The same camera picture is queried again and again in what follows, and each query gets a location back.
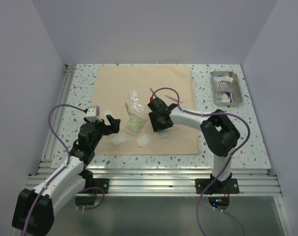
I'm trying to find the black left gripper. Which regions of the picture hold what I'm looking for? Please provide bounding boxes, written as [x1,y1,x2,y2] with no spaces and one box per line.
[84,115,119,150]

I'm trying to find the white gauze pad top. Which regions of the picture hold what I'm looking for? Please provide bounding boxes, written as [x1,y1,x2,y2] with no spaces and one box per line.
[104,111,114,121]

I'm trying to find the white gauze pad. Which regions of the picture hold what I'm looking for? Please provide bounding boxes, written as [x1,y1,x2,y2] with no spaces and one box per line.
[136,135,150,148]
[111,134,127,146]
[104,111,114,121]

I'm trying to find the white blue paper pouch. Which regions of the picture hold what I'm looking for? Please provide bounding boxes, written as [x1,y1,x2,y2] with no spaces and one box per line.
[157,130,168,139]

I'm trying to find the small clear packet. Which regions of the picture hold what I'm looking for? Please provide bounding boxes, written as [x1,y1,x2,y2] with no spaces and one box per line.
[129,90,139,102]
[131,102,144,113]

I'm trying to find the green printed glove packet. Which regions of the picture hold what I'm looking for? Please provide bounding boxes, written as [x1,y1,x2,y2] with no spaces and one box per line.
[126,114,146,133]

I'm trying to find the blue printed clear packet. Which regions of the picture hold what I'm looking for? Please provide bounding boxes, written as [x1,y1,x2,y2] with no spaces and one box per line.
[219,92,233,103]

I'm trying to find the purple printed glove packet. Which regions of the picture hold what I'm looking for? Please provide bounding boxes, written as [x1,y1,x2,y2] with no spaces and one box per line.
[213,76,232,91]

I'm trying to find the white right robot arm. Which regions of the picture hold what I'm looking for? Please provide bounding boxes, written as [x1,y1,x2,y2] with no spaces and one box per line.
[148,97,240,193]

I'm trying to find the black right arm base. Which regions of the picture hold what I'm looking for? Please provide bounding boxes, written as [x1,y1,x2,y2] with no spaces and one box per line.
[195,176,240,209]

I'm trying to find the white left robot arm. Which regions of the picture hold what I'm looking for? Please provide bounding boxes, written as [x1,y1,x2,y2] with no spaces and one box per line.
[12,115,120,236]

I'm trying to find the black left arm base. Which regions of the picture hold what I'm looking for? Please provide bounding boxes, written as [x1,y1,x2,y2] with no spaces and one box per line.
[75,170,110,210]

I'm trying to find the straight steel tweezers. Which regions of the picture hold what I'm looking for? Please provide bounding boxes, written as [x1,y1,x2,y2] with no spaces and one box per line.
[125,102,132,116]

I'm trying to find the beige cloth mat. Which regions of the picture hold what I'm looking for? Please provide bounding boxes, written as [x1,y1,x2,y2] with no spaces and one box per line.
[91,65,201,155]

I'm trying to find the stainless steel tray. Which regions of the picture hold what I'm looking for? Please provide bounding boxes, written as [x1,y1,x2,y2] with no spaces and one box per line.
[210,71,243,107]

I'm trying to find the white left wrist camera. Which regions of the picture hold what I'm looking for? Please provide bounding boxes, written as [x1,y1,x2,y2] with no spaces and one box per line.
[85,106,101,122]

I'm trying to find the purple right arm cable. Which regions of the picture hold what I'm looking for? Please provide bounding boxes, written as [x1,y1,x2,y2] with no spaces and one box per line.
[150,88,252,236]

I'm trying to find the aluminium extrusion frame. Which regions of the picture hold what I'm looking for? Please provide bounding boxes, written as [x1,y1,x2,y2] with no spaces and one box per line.
[11,64,287,236]

